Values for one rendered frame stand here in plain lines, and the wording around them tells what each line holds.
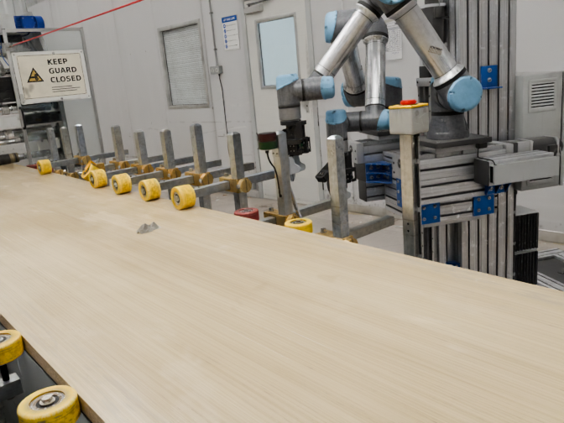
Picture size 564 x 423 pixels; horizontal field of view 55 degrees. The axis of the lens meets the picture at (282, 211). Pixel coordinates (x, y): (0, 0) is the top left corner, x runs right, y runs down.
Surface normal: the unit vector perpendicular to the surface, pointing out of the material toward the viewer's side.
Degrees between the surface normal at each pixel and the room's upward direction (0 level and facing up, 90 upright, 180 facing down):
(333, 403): 0
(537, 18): 90
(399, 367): 0
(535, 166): 90
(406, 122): 90
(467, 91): 96
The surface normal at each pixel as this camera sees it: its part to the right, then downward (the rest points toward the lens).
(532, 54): -0.72, 0.23
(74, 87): 0.65, 0.13
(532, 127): 0.24, 0.22
